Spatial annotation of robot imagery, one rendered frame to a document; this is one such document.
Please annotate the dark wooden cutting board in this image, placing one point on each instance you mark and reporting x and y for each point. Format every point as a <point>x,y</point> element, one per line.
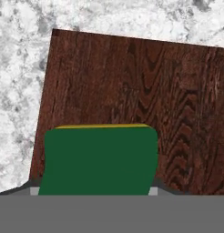
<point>132,82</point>

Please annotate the green and yellow sponge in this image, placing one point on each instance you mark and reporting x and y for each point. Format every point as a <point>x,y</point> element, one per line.
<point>100,160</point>

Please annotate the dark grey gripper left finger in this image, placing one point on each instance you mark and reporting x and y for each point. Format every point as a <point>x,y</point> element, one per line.
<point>31,187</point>

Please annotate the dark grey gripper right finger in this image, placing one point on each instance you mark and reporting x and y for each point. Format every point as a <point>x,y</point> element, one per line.
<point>159,187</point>

